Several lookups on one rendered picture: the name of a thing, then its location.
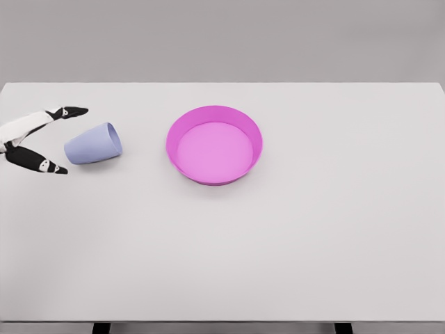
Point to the pink round plate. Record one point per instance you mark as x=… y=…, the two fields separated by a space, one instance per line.
x=215 y=148

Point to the lavender plastic cup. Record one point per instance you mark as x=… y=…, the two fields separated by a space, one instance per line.
x=91 y=144

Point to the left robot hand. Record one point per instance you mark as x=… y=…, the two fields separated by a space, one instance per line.
x=24 y=127

